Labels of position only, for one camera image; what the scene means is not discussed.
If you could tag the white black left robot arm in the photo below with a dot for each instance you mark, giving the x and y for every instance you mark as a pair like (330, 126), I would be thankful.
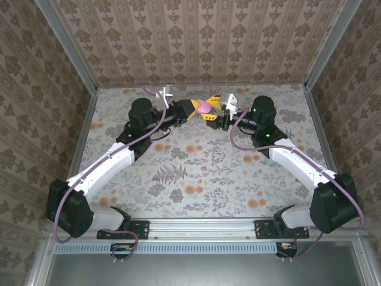
(104, 169)

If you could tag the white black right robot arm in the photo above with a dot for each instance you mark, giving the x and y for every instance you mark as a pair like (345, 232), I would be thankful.
(297, 167)

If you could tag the black controller box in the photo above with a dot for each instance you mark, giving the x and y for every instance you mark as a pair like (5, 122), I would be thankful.
(122, 249)
(287, 249)

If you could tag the grey metal sheet panel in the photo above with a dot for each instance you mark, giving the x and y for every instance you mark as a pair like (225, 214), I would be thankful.
(208, 271)

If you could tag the aluminium table side rail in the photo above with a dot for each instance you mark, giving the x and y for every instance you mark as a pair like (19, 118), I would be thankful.
(321, 125)
(86, 125)

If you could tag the aluminium frame post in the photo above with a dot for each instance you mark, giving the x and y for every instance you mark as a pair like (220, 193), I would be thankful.
(70, 49)
(331, 44)

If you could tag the aluminium frame bar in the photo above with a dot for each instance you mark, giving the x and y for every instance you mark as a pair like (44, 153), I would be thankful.
(366, 262)
(40, 262)

